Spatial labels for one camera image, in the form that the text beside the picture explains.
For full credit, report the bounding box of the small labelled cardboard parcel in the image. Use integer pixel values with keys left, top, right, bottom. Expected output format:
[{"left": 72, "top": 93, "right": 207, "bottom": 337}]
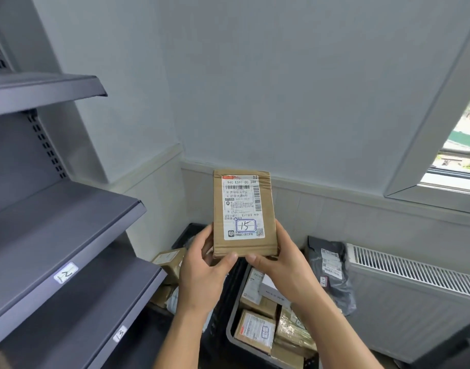
[{"left": 234, "top": 309, "right": 277, "bottom": 355}]

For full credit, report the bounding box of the low brown cardboard box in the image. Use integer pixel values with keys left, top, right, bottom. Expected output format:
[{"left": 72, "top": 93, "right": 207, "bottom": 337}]
[{"left": 150, "top": 284, "right": 178, "bottom": 309}]

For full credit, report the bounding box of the plain brown cardboard parcel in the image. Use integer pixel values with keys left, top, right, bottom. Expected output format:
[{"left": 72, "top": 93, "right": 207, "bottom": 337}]
[{"left": 270, "top": 342, "right": 305, "bottom": 369}]

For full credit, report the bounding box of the dark grey plastic bin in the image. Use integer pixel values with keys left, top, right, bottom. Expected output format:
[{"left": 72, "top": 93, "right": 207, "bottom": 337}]
[{"left": 226, "top": 257, "right": 321, "bottom": 369}]

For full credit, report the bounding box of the cardboard parcel with long label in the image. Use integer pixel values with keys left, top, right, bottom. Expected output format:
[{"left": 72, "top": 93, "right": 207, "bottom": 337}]
[{"left": 240, "top": 268, "right": 278, "bottom": 319}]

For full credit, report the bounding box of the taped cardboard box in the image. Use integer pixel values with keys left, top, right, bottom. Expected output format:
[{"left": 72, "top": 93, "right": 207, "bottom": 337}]
[{"left": 151, "top": 247, "right": 188, "bottom": 285}]

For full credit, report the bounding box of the person's left hand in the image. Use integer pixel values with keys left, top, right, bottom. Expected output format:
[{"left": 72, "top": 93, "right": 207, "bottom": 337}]
[{"left": 177, "top": 223, "right": 239, "bottom": 311}]

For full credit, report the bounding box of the tape-wrapped cardboard parcel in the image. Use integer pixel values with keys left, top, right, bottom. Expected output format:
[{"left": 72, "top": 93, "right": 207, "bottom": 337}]
[{"left": 275, "top": 304, "right": 318, "bottom": 358}]

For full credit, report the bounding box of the person's right hand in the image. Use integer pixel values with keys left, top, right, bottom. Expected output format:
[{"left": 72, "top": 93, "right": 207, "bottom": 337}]
[{"left": 245, "top": 220, "right": 328, "bottom": 305}]

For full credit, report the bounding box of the grey metal shelf unit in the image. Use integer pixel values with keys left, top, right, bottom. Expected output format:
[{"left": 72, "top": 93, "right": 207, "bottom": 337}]
[{"left": 0, "top": 0, "right": 169, "bottom": 369}]

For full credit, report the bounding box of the white flat box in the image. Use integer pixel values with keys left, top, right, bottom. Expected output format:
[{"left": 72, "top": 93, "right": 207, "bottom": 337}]
[{"left": 258, "top": 273, "right": 294, "bottom": 309}]

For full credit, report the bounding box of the cardboard parcel with white label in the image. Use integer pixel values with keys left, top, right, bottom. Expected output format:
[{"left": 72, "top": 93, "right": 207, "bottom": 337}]
[{"left": 213, "top": 170, "right": 279, "bottom": 260}]

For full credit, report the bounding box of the clear plastic wrapped parcel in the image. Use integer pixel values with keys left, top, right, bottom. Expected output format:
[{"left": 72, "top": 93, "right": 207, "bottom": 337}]
[{"left": 166, "top": 287, "right": 180, "bottom": 315}]

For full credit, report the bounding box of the grey window frame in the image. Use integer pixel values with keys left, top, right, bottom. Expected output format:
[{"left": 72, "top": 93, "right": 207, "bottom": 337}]
[{"left": 384, "top": 18, "right": 470, "bottom": 216}]

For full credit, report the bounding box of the person's right forearm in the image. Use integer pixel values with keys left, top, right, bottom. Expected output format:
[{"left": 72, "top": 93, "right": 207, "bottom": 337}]
[{"left": 290, "top": 293, "right": 386, "bottom": 369}]

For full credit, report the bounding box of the person's left forearm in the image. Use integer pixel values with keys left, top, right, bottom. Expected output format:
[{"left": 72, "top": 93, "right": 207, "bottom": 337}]
[{"left": 154, "top": 305, "right": 217, "bottom": 369}]

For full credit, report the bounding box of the black ribbed plastic crate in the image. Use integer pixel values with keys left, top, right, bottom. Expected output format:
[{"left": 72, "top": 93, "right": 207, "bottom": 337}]
[{"left": 171, "top": 223, "right": 252, "bottom": 344}]

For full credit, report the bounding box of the grey plastic mailer bag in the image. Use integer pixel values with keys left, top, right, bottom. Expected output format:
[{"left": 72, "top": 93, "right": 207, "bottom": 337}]
[{"left": 307, "top": 236, "right": 357, "bottom": 316}]

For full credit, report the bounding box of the white wall radiator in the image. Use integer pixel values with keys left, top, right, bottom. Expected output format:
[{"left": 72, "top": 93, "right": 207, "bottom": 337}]
[{"left": 344, "top": 243, "right": 470, "bottom": 362}]

